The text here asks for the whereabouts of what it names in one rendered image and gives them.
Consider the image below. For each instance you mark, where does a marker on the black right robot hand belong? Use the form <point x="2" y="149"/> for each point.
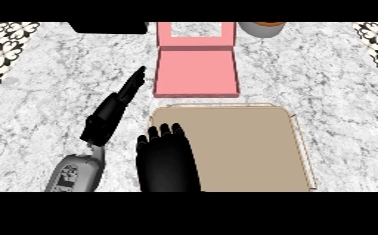
<point x="166" y="162"/>

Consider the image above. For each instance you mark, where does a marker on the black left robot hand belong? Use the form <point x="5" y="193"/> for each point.
<point x="110" y="114"/>

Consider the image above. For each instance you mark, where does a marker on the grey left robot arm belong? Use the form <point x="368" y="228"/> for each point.
<point x="75" y="174"/>

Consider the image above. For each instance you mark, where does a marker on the beige tray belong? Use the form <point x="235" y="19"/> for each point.
<point x="249" y="149"/>

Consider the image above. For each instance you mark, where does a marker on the pink open cardboard box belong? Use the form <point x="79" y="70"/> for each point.
<point x="196" y="65"/>

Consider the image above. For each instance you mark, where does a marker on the black appliance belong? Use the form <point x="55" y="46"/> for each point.
<point x="110" y="27"/>

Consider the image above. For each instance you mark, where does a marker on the grey round pot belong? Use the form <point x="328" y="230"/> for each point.
<point x="262" y="29"/>

